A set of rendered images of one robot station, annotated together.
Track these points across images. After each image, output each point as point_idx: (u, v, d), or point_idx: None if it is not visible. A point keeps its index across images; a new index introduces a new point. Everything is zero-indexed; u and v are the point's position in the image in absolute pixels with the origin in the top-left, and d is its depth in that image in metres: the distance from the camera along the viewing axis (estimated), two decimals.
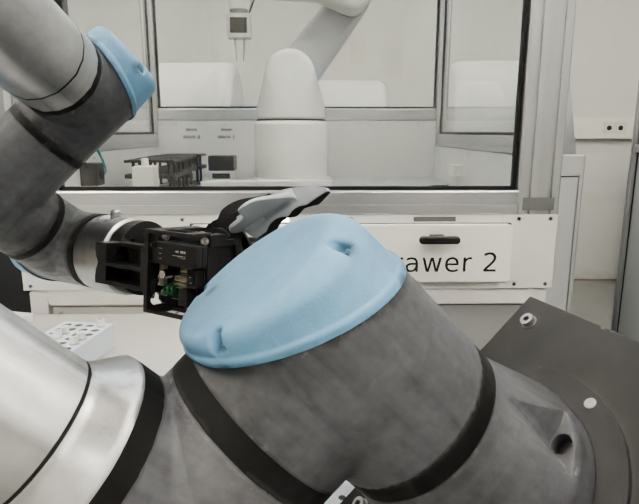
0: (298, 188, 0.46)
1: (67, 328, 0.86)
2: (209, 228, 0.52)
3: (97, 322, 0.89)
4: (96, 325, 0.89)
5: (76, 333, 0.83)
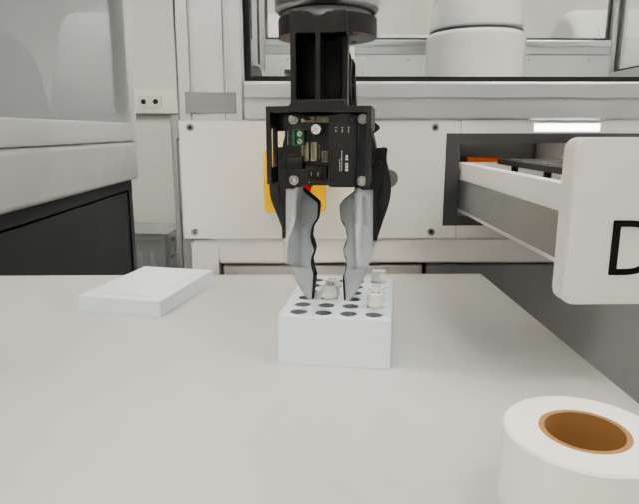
0: (363, 275, 0.45)
1: (339, 283, 0.48)
2: (373, 127, 0.43)
3: (375, 275, 0.51)
4: (372, 281, 0.51)
5: (371, 289, 0.45)
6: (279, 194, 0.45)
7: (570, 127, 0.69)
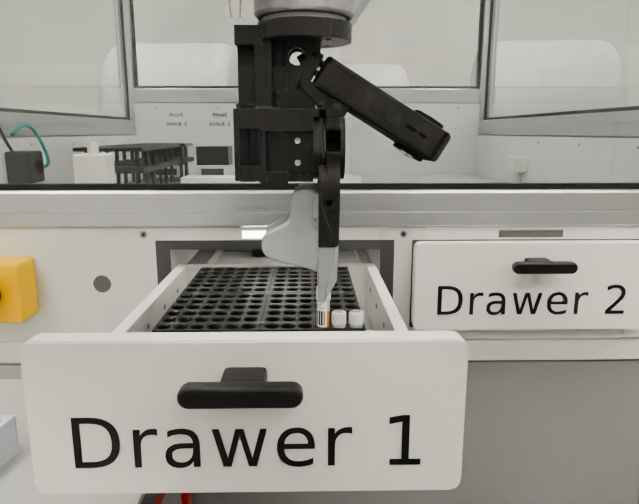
0: (317, 278, 0.44)
1: None
2: (326, 127, 0.41)
3: None
4: None
5: (317, 287, 0.47)
6: None
7: None
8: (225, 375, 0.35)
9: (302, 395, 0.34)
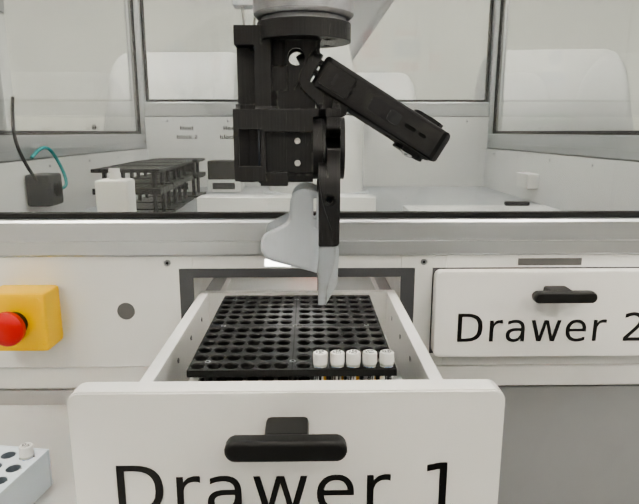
0: (318, 280, 0.43)
1: (336, 358, 0.48)
2: (325, 127, 0.41)
3: (19, 452, 0.52)
4: (19, 456, 0.53)
5: (348, 351, 0.49)
6: None
7: None
8: (269, 427, 0.36)
9: (346, 448, 0.34)
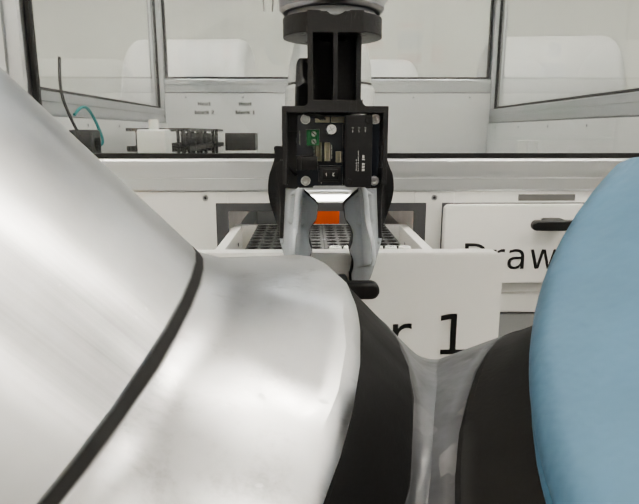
0: (370, 273, 0.46)
1: None
2: None
3: None
4: None
5: None
6: (278, 194, 0.44)
7: (324, 197, 0.79)
8: None
9: (379, 289, 0.44)
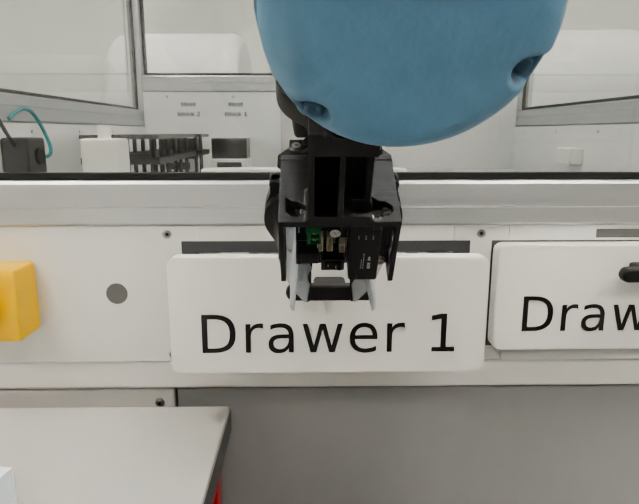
0: None
1: None
2: None
3: None
4: None
5: None
6: (275, 225, 0.41)
7: None
8: (317, 280, 0.49)
9: None
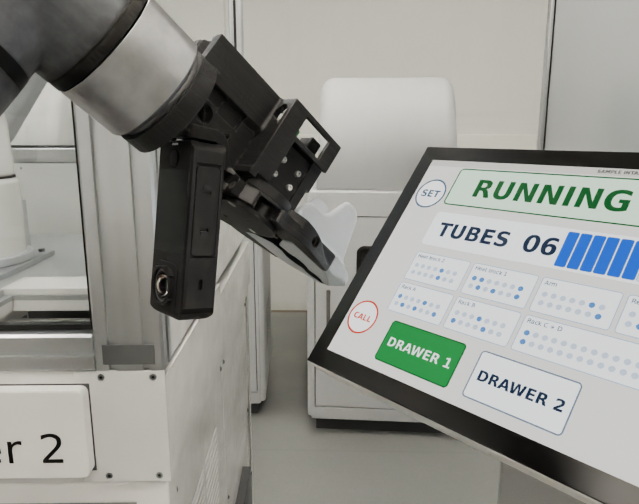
0: None
1: None
2: None
3: None
4: None
5: None
6: (312, 233, 0.40)
7: None
8: None
9: None
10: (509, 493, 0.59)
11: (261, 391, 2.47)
